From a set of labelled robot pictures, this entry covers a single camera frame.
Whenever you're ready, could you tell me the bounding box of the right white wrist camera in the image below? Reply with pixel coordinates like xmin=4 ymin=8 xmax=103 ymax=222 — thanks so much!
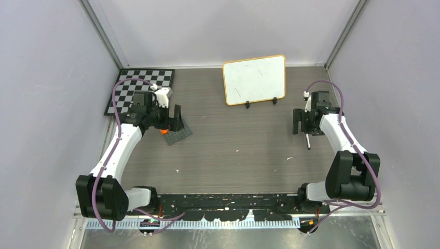
xmin=303 ymin=91 xmax=311 ymax=112

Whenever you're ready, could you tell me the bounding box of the grey studded baseplate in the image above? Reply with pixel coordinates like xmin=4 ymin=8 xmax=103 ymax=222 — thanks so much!
xmin=163 ymin=118 xmax=193 ymax=146

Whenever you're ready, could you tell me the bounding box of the whiteboard marker pen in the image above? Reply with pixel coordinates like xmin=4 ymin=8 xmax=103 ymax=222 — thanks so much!
xmin=305 ymin=134 xmax=311 ymax=150

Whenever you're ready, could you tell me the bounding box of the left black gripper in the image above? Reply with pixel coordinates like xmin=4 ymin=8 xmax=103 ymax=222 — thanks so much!
xmin=147 ymin=101 xmax=184 ymax=132

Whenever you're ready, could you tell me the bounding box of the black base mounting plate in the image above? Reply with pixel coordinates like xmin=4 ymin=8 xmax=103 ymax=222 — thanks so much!
xmin=140 ymin=193 xmax=329 ymax=222

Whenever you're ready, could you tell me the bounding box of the aluminium frame rail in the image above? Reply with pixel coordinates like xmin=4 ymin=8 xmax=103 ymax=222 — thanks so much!
xmin=73 ymin=192 xmax=387 ymax=230

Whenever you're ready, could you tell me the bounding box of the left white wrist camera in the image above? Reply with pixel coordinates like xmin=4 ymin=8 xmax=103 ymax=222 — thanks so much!
xmin=151 ymin=84 xmax=173 ymax=108

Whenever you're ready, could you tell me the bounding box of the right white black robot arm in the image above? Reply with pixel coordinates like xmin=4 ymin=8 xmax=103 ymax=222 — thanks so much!
xmin=293 ymin=91 xmax=381 ymax=213

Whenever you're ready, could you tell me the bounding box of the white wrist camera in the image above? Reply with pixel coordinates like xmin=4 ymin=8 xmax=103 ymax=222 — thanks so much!
xmin=151 ymin=84 xmax=173 ymax=108
xmin=303 ymin=91 xmax=311 ymax=112

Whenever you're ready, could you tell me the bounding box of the black white checkerboard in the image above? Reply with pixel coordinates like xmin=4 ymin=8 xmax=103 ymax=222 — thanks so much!
xmin=115 ymin=68 xmax=175 ymax=114

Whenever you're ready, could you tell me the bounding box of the yellow framed whiteboard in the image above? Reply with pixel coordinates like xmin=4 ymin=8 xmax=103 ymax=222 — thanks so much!
xmin=222 ymin=54 xmax=286 ymax=108

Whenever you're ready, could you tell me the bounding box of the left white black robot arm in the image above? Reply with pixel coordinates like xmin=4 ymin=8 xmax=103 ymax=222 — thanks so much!
xmin=75 ymin=87 xmax=184 ymax=221

